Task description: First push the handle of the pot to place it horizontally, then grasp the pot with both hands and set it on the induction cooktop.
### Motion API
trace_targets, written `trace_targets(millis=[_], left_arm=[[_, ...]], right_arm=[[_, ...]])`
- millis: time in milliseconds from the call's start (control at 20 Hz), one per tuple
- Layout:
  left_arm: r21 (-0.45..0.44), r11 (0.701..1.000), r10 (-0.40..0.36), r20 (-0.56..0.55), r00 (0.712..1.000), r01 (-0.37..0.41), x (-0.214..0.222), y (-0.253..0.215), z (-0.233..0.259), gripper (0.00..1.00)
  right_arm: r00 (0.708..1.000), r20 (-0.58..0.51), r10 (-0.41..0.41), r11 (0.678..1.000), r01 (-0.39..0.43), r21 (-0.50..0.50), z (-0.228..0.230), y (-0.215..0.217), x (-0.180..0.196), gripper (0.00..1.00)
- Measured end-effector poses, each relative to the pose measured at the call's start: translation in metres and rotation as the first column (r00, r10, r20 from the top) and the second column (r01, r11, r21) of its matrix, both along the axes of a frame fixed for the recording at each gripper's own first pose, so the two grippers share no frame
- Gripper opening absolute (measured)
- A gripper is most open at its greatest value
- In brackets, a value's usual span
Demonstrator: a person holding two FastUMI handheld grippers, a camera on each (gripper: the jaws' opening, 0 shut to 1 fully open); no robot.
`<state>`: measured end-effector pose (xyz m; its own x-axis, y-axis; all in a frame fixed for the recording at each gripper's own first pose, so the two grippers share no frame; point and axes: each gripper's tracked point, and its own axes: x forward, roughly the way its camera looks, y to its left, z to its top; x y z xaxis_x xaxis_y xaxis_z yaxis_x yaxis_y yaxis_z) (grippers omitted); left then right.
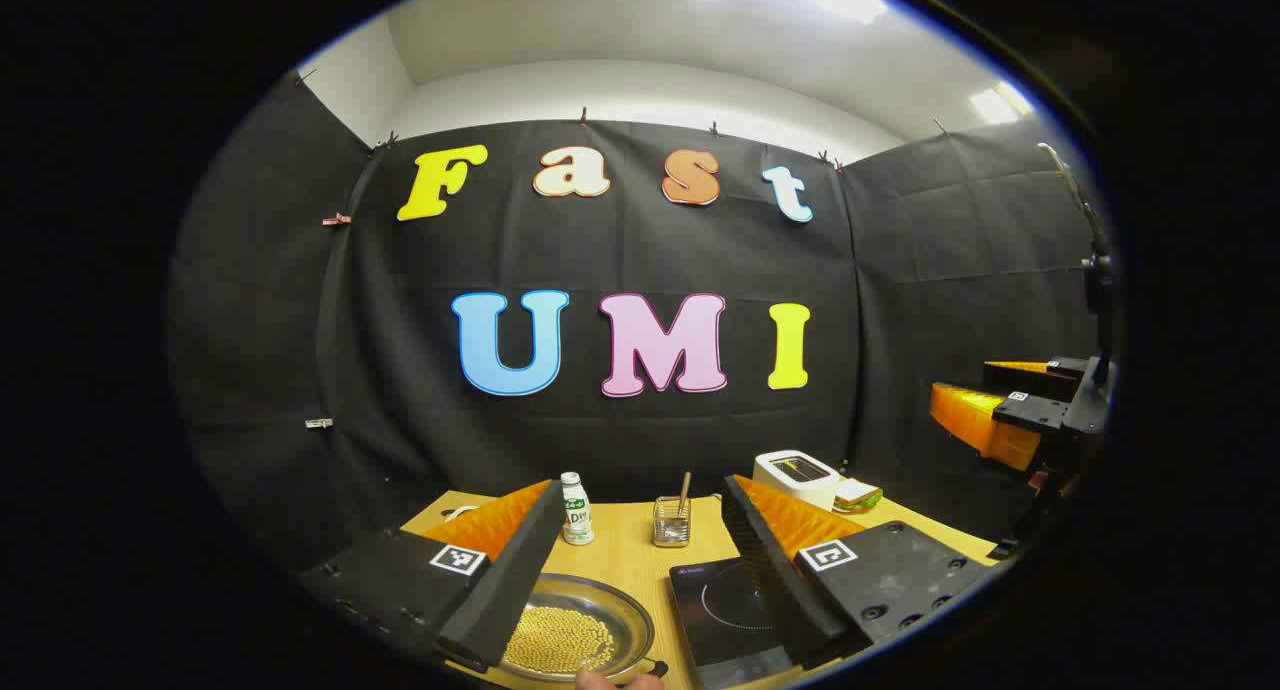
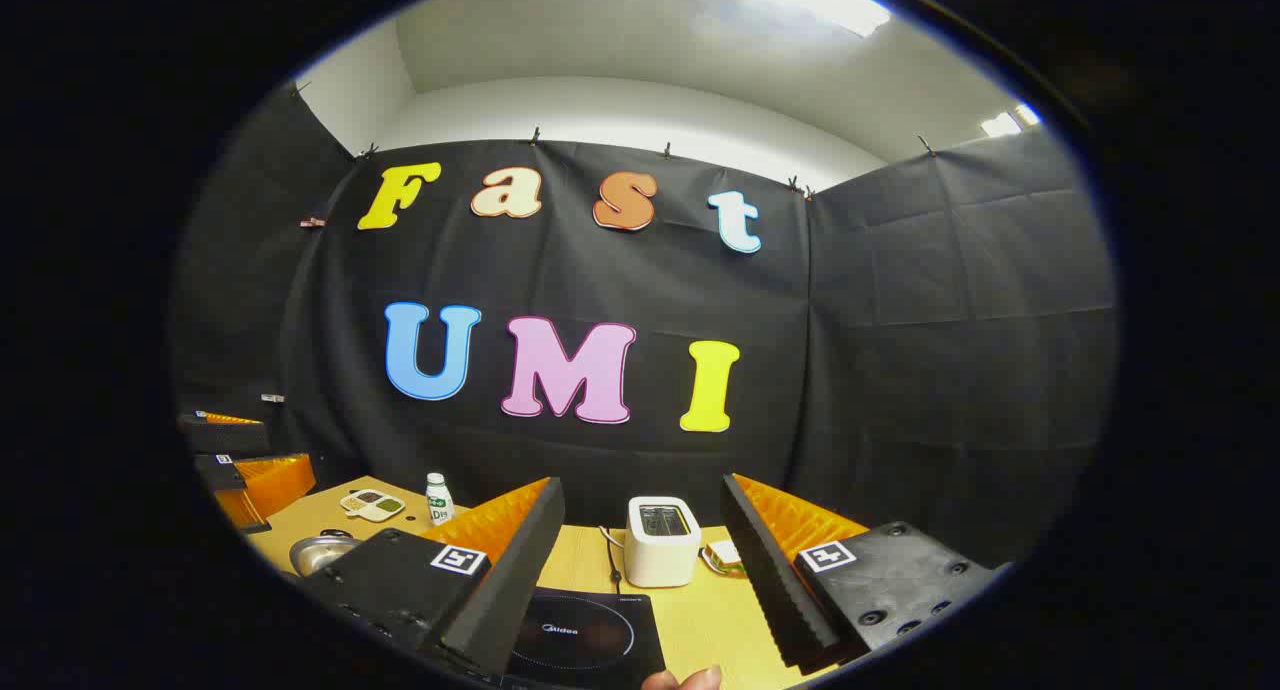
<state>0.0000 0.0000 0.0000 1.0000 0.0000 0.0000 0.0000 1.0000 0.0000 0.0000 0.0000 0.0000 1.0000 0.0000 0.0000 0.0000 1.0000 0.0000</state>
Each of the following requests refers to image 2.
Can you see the white divided bean dish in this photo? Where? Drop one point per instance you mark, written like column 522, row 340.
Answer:
column 372, row 504

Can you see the white toaster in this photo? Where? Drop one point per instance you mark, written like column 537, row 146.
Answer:
column 662, row 555

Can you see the sandwich with lettuce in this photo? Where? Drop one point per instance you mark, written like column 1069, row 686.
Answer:
column 722, row 555

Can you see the black backdrop cloth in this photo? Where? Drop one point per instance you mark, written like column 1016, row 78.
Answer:
column 900, row 350

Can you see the white milk bottle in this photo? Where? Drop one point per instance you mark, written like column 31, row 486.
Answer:
column 439, row 500

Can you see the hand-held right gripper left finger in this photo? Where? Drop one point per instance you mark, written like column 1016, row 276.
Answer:
column 500, row 590

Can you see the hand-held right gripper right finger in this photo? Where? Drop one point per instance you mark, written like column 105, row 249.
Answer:
column 770, row 580

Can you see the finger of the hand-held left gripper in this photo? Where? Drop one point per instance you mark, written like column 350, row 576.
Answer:
column 232, row 437
column 275, row 485

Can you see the black induction cooktop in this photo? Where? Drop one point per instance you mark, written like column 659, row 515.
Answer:
column 600, row 645

